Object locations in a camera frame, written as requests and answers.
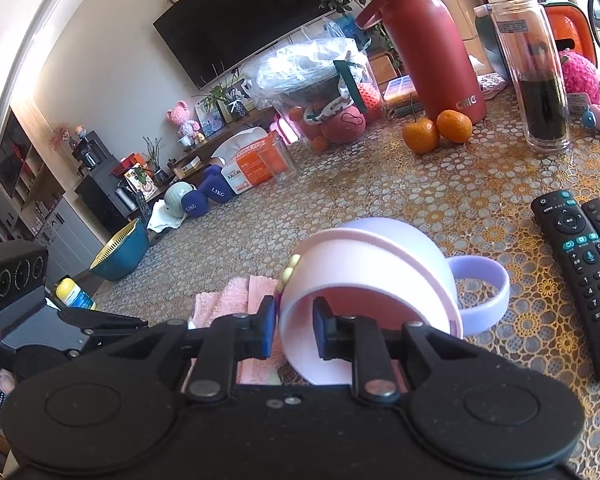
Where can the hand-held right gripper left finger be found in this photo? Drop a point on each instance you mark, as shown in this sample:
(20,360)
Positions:
(267,329)

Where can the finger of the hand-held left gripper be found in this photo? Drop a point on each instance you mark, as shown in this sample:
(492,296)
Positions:
(107,321)

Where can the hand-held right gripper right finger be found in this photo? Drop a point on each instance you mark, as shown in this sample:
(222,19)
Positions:
(321,330)

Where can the pink towel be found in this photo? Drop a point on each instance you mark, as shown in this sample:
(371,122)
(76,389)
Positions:
(230,295)

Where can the pink and purple cup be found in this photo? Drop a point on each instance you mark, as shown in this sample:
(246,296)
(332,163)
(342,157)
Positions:
(380,270)

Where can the person's left hand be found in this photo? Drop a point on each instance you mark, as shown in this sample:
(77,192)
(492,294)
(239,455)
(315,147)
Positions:
(5,384)

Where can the yellow and blue bottle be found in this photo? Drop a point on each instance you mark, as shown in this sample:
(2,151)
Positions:
(72,296)

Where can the blue basin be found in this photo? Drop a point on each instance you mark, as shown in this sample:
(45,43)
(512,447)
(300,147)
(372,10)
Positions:
(125,260)

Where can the white shelving unit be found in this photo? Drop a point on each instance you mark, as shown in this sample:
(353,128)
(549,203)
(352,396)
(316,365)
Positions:
(30,195)

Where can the white cloth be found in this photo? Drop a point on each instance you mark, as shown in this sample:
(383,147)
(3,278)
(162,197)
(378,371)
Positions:
(160,221)

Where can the black low cabinet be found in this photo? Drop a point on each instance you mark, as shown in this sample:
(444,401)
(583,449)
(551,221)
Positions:
(105,197)

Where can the dark blue dumbbell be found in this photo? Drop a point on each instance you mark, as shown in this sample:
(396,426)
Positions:
(194,205)
(214,186)

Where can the black coffee machine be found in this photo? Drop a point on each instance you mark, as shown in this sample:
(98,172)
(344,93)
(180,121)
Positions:
(89,152)

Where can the clear glass cup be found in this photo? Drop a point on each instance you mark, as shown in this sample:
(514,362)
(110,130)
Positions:
(280,162)

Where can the orange and white tissue box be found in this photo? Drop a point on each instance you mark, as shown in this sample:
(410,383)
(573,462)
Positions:
(252,162)

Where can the wooden television cabinet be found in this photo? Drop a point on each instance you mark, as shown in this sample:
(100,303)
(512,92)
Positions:
(207,147)

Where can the clear plastic fruit container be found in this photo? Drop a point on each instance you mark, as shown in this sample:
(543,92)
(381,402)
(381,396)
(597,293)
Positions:
(340,120)

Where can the pink bear figure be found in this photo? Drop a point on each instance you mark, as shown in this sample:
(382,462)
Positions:
(179,117)

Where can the pastel picture card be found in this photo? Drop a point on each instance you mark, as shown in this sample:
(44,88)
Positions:
(211,120)

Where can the orange mandarin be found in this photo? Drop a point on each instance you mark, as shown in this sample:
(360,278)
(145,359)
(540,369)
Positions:
(454,126)
(421,136)

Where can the small plant in dark pot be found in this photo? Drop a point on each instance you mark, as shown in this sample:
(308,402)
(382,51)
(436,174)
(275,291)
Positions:
(237,105)

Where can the flat colourful storage box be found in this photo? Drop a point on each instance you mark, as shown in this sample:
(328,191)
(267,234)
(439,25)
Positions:
(399,91)

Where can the crumpled clear plastic bag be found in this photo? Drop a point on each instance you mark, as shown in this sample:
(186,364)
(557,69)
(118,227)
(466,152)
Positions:
(295,67)

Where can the red water bottle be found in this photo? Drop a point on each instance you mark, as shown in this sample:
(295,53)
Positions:
(430,50)

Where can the black television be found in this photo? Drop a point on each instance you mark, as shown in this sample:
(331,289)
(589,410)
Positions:
(240,15)

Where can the glass bottle with dark tea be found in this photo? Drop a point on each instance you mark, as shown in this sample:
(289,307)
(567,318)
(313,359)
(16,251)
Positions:
(542,105)

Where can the small pastel toy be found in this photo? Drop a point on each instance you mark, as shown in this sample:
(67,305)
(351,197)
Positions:
(597,116)

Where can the pink fluffy plush ball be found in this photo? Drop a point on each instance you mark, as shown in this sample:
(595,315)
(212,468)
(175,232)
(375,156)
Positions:
(580,77)

